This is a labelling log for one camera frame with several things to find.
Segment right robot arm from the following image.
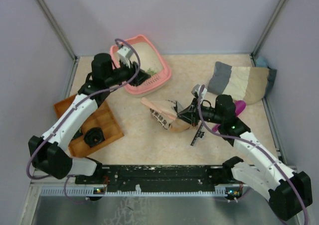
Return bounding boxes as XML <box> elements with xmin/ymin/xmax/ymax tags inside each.
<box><xmin>177</xmin><ymin>95</ymin><xmax>313</xmax><ymax>225</ymax></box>

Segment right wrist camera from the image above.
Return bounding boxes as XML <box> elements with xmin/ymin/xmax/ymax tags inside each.
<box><xmin>191</xmin><ymin>84</ymin><xmax>207</xmax><ymax>102</ymax></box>

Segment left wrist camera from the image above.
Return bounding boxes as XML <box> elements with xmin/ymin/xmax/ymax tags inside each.
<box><xmin>117</xmin><ymin>46</ymin><xmax>133</xmax><ymax>68</ymax></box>

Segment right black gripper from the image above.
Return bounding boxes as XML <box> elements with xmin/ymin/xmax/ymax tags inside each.
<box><xmin>175</xmin><ymin>98</ymin><xmax>223</xmax><ymax>127</ymax></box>

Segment green litter pellets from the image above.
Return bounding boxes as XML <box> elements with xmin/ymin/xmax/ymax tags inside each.
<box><xmin>147</xmin><ymin>68</ymin><xmax>157</xmax><ymax>76</ymax></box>

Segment purple plastic scoop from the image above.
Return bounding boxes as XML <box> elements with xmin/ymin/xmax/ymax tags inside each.
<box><xmin>212</xmin><ymin>100</ymin><xmax>246</xmax><ymax>132</ymax></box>

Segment pink litter box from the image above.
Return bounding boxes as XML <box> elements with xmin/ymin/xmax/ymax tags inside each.
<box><xmin>124</xmin><ymin>34</ymin><xmax>171</xmax><ymax>98</ymax></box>

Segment black part front tray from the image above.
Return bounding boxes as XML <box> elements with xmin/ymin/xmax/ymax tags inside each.
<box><xmin>84</xmin><ymin>127</ymin><xmax>105</xmax><ymax>148</ymax></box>

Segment orange compartment tray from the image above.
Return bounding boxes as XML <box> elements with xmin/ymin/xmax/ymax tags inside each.
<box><xmin>49</xmin><ymin>95</ymin><xmax>124</xmax><ymax>158</ymax></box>

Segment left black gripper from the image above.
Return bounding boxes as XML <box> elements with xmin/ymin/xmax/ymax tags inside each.
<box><xmin>106</xmin><ymin>57</ymin><xmax>152</xmax><ymax>87</ymax></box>

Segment beige cat litter bag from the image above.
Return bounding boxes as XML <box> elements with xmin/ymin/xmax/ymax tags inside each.
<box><xmin>141</xmin><ymin>97</ymin><xmax>192</xmax><ymax>133</ymax></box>

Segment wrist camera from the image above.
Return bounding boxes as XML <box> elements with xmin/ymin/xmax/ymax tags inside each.
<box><xmin>117</xmin><ymin>46</ymin><xmax>133</xmax><ymax>68</ymax></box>
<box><xmin>191</xmin><ymin>84</ymin><xmax>207</xmax><ymax>102</ymax></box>

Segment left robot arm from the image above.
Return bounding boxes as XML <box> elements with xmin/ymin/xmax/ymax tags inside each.
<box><xmin>26</xmin><ymin>53</ymin><xmax>151</xmax><ymax>184</ymax></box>

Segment grey beige folded cloth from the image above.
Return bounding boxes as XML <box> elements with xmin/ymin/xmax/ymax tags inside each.
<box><xmin>207</xmin><ymin>61</ymin><xmax>277</xmax><ymax>105</ymax></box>

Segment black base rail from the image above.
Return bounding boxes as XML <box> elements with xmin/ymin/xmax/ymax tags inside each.
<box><xmin>75</xmin><ymin>165</ymin><xmax>244</xmax><ymax>197</ymax></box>

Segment blue cloth in corner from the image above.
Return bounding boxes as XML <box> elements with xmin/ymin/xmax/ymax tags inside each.
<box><xmin>255</xmin><ymin>56</ymin><xmax>270</xmax><ymax>69</ymax></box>

